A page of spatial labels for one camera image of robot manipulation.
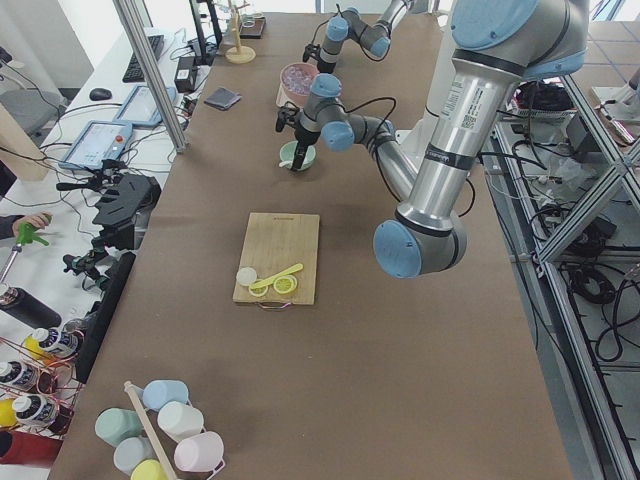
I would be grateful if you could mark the pink plastic cup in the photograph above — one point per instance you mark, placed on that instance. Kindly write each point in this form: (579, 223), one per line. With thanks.
(203, 452)

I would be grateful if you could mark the wooden mug tree stand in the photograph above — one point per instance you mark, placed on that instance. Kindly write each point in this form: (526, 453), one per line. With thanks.
(238, 54)

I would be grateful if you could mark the pink bowl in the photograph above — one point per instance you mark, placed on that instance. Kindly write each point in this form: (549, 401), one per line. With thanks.
(299, 100)

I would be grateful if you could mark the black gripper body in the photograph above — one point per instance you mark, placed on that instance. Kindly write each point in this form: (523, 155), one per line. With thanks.
(325, 66)
(303, 135)

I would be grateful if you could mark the grey plastic cup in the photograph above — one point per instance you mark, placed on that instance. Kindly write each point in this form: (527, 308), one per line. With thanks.
(131, 452)

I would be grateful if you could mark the person hand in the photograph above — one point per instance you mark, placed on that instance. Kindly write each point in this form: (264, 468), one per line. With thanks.
(38, 220)

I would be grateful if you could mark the lemon slice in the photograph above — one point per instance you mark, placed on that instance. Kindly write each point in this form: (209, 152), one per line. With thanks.
(259, 288)
(285, 284)

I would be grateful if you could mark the black thermos bottle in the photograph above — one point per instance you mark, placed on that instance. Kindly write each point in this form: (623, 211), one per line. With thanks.
(24, 307)

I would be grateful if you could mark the white plastic cup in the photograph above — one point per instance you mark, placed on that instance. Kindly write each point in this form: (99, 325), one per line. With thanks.
(180, 421)

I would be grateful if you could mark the yellow plastic cup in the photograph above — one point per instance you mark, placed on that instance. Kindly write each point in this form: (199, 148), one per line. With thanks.
(149, 469)

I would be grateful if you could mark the green plastic cup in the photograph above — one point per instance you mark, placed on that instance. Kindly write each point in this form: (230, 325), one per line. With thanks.
(115, 425)

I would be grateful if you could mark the black computer mouse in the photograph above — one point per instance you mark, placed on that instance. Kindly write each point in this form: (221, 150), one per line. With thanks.
(100, 94)

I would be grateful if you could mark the cream plastic tray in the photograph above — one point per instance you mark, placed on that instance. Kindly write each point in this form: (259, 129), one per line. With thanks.
(280, 96)

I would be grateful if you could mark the blue teach pendant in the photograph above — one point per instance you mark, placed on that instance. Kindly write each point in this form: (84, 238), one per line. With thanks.
(139, 109)
(98, 141)

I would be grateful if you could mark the blue plastic cup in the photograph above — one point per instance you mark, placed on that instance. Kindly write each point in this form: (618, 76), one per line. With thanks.
(157, 393)

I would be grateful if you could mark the pile of clear ice cubes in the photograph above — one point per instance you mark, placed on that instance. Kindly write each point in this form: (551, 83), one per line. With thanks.
(297, 79)

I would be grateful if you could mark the bamboo cutting board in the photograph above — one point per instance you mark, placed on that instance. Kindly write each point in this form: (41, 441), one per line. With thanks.
(275, 242)

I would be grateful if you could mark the mint green bowl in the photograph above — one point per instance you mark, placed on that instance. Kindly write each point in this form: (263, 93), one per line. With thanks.
(288, 149)

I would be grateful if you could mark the white garlic bulb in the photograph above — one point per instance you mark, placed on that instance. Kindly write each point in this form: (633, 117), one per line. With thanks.
(246, 276)

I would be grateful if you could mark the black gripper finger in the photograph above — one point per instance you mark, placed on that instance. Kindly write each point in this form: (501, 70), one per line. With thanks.
(297, 160)
(302, 159)

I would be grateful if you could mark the aluminium frame post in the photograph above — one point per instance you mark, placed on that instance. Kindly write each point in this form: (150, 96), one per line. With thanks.
(132, 24)

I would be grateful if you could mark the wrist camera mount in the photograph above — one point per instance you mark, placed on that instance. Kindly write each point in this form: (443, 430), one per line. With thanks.
(287, 115)
(311, 51)

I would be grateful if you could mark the dark wooden tray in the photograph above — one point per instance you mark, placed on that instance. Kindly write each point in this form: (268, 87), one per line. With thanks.
(252, 28)

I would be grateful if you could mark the grey folded cloth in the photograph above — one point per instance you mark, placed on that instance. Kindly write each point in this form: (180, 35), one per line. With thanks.
(222, 99)

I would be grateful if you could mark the green spray trigger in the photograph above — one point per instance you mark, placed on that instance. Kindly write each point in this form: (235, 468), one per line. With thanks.
(28, 235)

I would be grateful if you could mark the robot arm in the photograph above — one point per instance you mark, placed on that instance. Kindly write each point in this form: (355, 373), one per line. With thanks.
(497, 46)
(374, 40)

